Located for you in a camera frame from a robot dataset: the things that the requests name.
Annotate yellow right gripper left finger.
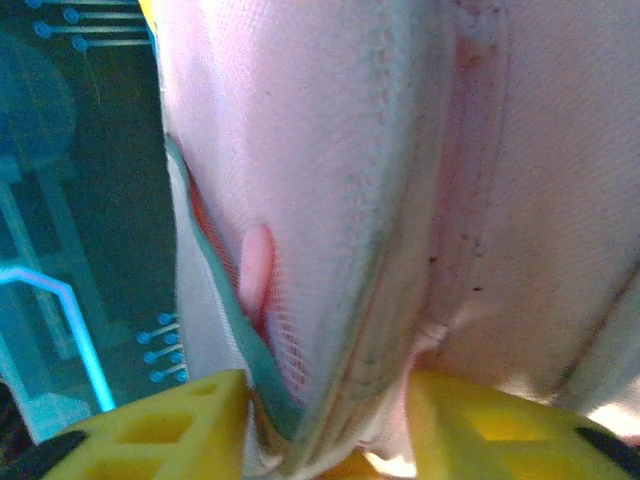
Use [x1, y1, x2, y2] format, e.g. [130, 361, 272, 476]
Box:
[0, 368, 252, 480]

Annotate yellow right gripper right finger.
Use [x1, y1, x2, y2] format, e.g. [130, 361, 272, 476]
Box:
[407, 370, 640, 480]

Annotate pink student backpack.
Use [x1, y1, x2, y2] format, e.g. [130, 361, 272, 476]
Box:
[149, 0, 640, 480]

